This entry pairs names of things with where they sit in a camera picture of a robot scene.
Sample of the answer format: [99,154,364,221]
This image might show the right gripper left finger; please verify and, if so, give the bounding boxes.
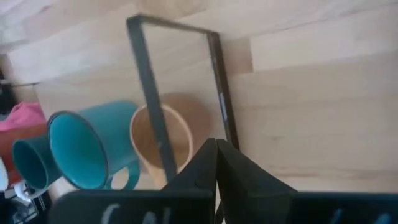
[163,138,218,192]

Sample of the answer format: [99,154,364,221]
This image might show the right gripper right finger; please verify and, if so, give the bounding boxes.
[216,139,298,224]

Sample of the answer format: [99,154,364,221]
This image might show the wooden cup with handle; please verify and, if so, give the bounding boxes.
[129,92,213,188]

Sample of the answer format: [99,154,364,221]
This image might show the teal enamel mug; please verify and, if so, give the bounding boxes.
[46,100,141,190]

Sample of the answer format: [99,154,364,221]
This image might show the dark green cup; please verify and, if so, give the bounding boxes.
[11,135,63,190]

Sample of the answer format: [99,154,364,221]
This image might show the white and brown mug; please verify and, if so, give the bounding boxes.
[0,124,47,200]

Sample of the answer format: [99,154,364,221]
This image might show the pink fluffy cloth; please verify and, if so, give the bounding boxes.
[0,101,47,132]

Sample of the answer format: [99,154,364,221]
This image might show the wooden shelf black metal frame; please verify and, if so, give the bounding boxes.
[6,14,240,200]

